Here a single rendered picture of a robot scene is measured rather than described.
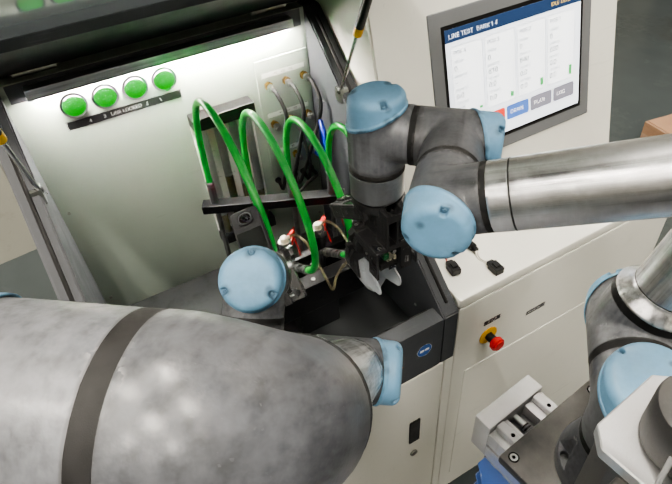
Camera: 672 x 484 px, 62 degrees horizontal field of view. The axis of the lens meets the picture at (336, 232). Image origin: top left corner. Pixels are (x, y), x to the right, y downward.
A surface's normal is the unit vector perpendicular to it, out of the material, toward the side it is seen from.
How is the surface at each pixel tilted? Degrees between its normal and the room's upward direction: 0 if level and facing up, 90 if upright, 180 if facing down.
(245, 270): 45
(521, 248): 0
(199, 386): 25
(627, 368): 7
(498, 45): 76
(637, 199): 83
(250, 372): 34
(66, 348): 0
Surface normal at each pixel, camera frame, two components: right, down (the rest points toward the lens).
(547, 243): -0.07, -0.75
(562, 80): 0.47, 0.36
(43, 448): -0.15, -0.15
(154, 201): 0.49, 0.55
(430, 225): -0.27, 0.65
